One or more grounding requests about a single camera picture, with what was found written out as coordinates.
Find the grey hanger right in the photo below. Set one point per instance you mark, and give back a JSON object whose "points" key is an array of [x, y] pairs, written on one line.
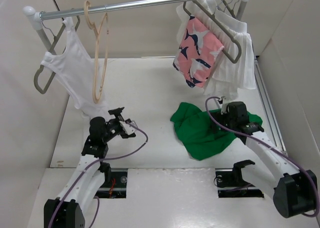
{"points": [[216, 27]]}

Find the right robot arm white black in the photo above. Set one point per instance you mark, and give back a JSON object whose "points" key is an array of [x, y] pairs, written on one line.
{"points": [[294, 190]]}

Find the pink patterned shorts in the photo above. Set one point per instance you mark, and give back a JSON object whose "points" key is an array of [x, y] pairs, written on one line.
{"points": [[197, 53]]}

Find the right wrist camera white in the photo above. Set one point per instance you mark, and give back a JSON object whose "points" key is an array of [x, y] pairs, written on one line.
{"points": [[224, 101]]}

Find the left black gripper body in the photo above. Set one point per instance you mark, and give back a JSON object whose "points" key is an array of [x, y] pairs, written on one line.
{"points": [[113, 128]]}

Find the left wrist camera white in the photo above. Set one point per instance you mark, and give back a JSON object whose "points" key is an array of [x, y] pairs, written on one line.
{"points": [[128, 129]]}

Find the green t shirt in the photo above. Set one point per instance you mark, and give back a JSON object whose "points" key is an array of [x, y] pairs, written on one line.
{"points": [[201, 137]]}

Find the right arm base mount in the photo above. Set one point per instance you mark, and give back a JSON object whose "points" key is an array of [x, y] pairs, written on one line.
{"points": [[230, 183]]}

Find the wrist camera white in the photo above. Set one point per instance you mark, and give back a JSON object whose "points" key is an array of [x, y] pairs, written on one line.
{"points": [[224, 101], [128, 129]]}

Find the left white rack post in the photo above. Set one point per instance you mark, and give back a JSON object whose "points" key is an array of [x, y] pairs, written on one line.
{"points": [[35, 21]]}

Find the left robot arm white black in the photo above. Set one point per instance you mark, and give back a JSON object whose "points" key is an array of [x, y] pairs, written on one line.
{"points": [[68, 209]]}

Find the white pleated skirt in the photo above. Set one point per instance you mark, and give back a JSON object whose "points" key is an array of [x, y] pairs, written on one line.
{"points": [[234, 69]]}

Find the silver clothes rail bar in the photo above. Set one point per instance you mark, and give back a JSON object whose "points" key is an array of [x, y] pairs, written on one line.
{"points": [[106, 8]]}

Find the white tank top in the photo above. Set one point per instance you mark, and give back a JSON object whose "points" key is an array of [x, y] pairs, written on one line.
{"points": [[83, 100]]}

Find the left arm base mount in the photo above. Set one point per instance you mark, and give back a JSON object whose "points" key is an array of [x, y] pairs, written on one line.
{"points": [[116, 186]]}

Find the aluminium frame rail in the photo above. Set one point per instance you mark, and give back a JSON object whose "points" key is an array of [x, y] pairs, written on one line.
{"points": [[271, 120]]}

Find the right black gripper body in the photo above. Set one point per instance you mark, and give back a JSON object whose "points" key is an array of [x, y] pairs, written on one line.
{"points": [[226, 121]]}

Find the grey hanger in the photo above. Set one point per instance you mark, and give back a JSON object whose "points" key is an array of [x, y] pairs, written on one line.
{"points": [[64, 67], [216, 27]]}

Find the white rack post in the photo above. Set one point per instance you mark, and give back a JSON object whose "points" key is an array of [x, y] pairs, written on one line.
{"points": [[241, 9], [35, 21]]}

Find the beige wooden hanger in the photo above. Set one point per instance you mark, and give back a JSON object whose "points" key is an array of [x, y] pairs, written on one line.
{"points": [[99, 74]]}

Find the grey hanger left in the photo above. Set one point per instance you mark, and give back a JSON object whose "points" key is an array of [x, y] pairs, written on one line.
{"points": [[64, 67]]}

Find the right white rack post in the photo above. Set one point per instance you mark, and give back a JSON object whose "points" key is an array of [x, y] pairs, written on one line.
{"points": [[241, 9]]}

